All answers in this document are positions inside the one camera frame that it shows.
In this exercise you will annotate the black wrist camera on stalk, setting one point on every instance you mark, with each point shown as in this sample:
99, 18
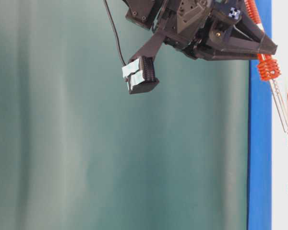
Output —
139, 73

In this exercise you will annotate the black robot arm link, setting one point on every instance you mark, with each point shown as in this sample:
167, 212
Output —
142, 12

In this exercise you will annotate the blue tape strip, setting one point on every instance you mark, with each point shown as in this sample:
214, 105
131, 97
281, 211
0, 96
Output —
259, 194

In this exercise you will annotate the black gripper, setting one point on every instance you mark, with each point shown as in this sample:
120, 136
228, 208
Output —
212, 30

